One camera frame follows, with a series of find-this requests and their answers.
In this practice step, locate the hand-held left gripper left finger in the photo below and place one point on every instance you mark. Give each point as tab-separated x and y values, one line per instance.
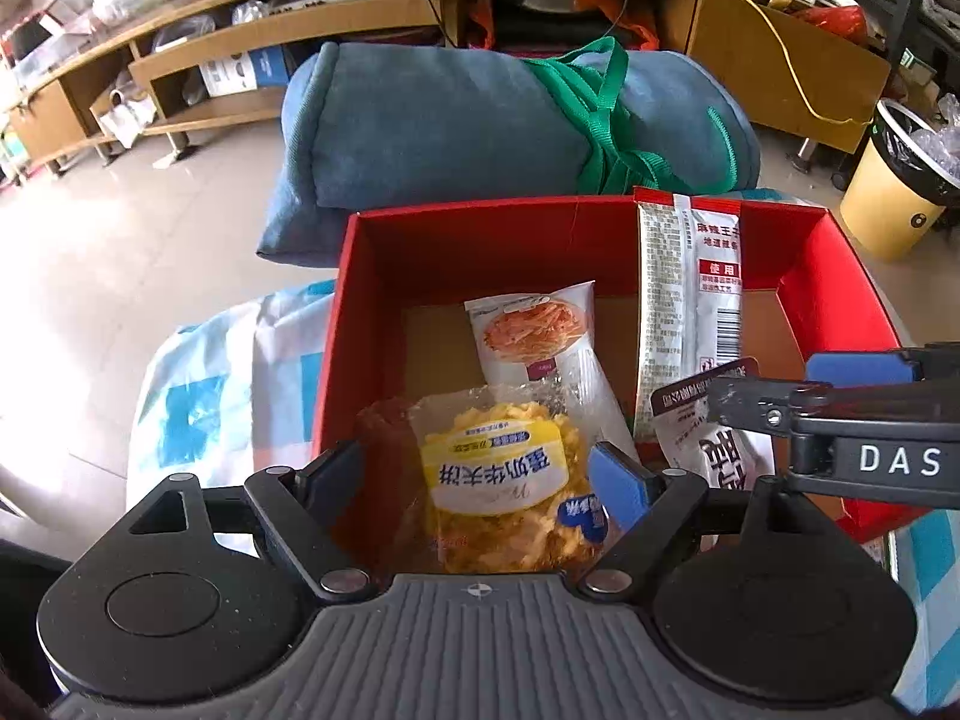
334	476

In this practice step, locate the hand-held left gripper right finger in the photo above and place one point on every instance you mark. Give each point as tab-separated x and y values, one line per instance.
619	484

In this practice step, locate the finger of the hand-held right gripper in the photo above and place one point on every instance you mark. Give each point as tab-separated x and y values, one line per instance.
855	369
750	401

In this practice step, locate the white dark red snack packet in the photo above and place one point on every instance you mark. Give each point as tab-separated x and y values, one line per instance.
720	457

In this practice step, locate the white red spicy strip packet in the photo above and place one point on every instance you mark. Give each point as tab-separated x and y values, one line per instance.
675	300

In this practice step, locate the yellow cracker packet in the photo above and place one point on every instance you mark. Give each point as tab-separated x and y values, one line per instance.
487	465

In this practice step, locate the white shredded snack packet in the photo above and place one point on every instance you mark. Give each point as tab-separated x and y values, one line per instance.
525	337

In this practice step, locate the red cardboard box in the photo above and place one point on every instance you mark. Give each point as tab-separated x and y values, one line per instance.
360	277

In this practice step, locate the blue chequered tablecloth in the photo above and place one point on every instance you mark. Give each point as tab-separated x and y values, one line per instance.
225	390

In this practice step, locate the yellow trash bin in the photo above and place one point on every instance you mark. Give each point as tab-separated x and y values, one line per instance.
885	195

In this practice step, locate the wooden television stand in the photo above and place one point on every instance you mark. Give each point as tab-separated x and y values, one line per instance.
750	45

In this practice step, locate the red plastic bag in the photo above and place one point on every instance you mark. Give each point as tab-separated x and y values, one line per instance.
829	22

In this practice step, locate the blue rolled blanket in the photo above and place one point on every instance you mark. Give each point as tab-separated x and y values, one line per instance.
450	135

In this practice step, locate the black metal shelf rack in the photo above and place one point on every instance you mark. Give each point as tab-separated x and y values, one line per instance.
911	0

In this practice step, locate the white and blue box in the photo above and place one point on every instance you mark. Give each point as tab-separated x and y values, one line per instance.
240	73

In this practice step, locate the white paper bag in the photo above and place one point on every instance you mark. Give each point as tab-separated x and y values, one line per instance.
124	116

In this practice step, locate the orange bag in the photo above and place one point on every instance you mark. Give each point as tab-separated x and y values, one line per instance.
480	15

